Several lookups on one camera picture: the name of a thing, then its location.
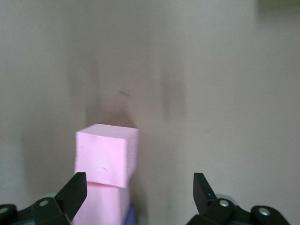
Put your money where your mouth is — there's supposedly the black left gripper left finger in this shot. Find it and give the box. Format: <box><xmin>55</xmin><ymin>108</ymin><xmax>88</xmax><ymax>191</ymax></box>
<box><xmin>0</xmin><ymin>172</ymin><xmax>88</xmax><ymax>225</ymax></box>

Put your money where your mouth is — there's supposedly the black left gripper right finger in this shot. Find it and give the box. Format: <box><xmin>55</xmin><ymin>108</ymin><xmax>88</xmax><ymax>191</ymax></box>
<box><xmin>187</xmin><ymin>172</ymin><xmax>296</xmax><ymax>225</ymax></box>

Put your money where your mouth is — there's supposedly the pink foam cube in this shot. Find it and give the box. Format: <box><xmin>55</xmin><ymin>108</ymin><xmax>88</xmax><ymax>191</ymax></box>
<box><xmin>71</xmin><ymin>181</ymin><xmax>132</xmax><ymax>225</ymax></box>
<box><xmin>75</xmin><ymin>123</ymin><xmax>140</xmax><ymax>188</ymax></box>

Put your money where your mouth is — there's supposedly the purple foam cube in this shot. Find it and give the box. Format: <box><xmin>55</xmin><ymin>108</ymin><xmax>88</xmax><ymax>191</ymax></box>
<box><xmin>125</xmin><ymin>205</ymin><xmax>137</xmax><ymax>225</ymax></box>

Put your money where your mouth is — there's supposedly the brown table cover mat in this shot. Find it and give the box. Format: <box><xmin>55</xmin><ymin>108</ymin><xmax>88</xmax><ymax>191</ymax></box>
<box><xmin>0</xmin><ymin>0</ymin><xmax>300</xmax><ymax>225</ymax></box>

